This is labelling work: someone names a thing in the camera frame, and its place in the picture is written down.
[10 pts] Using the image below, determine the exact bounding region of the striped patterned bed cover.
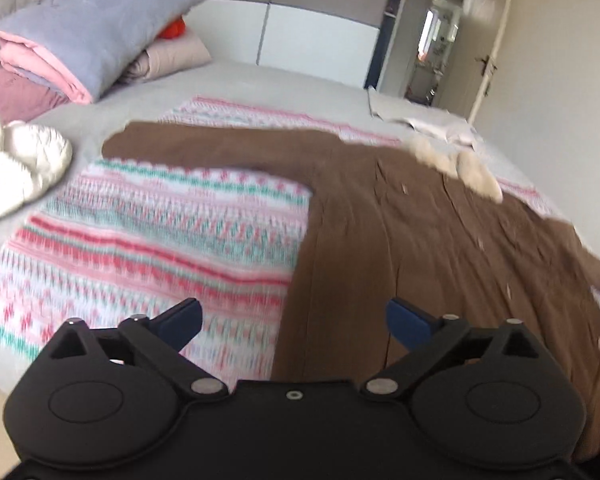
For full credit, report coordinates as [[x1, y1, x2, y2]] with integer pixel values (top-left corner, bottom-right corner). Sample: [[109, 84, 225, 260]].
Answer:
[[0, 95, 600, 380]]

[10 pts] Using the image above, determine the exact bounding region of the white bedroom door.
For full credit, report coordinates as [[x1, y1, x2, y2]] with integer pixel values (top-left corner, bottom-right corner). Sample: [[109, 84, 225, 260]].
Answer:
[[454, 0, 513, 124]]

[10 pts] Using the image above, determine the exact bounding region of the white puffy jacket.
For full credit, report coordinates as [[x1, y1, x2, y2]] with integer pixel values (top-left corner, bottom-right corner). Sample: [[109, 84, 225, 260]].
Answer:
[[0, 118, 73, 219]]

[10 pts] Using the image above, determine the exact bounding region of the beige folded quilt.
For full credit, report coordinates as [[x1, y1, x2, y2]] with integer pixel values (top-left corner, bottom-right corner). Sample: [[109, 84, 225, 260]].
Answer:
[[118, 29, 212, 84]]

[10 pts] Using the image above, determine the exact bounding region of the grey bed sheet mattress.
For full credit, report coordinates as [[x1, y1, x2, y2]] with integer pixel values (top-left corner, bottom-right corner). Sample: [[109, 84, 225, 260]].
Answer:
[[0, 56, 571, 396]]

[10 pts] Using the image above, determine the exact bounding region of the red plush toy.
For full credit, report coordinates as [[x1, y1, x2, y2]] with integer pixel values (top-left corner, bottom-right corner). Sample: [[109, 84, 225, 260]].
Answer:
[[157, 16, 186, 40]]

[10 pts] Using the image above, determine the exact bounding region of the brown coat with fur collar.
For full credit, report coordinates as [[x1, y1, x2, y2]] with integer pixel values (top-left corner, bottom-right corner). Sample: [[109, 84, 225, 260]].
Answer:
[[102, 122, 600, 458]]

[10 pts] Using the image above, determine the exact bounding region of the mauve pillow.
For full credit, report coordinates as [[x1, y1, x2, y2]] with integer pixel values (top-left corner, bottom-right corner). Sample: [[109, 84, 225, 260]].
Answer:
[[0, 68, 69, 124]]

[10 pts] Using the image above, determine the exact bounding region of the white grey sliding wardrobe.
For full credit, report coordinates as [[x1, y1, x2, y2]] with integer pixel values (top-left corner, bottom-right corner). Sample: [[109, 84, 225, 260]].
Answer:
[[186, 0, 389, 88]]

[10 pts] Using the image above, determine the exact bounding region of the cream folded cloth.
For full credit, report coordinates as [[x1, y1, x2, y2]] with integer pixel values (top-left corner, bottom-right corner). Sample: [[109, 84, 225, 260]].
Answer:
[[367, 87, 479, 148]]

